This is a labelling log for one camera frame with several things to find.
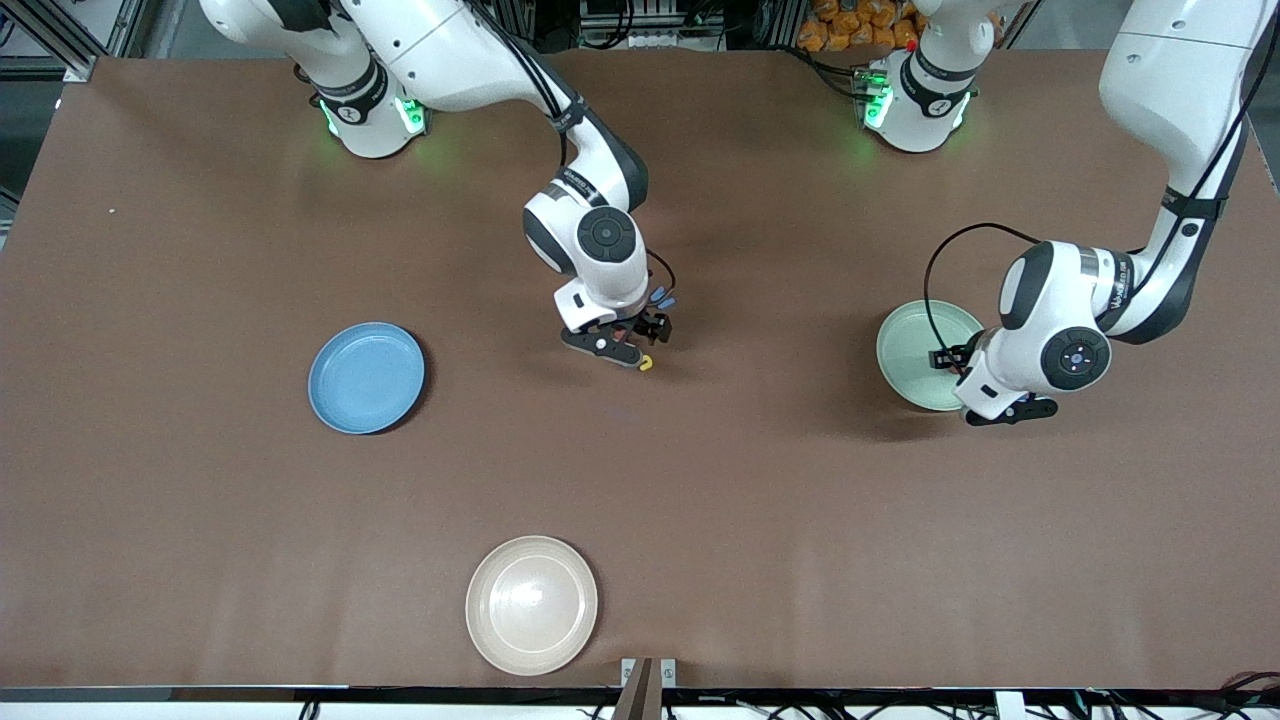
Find green plate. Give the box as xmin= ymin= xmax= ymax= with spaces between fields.
xmin=875 ymin=299 xmax=986 ymax=413

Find blue plate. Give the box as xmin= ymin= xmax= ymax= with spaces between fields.
xmin=307 ymin=321 xmax=427 ymax=436

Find beige plate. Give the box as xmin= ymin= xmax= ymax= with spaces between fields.
xmin=465 ymin=535 xmax=600 ymax=677

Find white power strip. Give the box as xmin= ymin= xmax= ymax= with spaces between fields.
xmin=580 ymin=28 xmax=723 ymax=51

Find orange snack packets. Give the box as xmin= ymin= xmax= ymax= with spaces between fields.
xmin=798 ymin=0 xmax=926 ymax=53

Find brown table cover sheet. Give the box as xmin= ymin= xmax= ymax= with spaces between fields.
xmin=0 ymin=48 xmax=1280 ymax=693

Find black arm base cables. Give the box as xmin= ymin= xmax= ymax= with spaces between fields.
xmin=780 ymin=45 xmax=867 ymax=101

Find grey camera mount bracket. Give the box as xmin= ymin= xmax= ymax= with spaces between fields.
xmin=620 ymin=657 xmax=677 ymax=720

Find black floor cables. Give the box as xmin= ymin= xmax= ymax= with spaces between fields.
xmin=1060 ymin=672 xmax=1280 ymax=720

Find aluminium frame profile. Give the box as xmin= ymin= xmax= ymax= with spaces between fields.
xmin=0 ymin=15 xmax=101 ymax=83

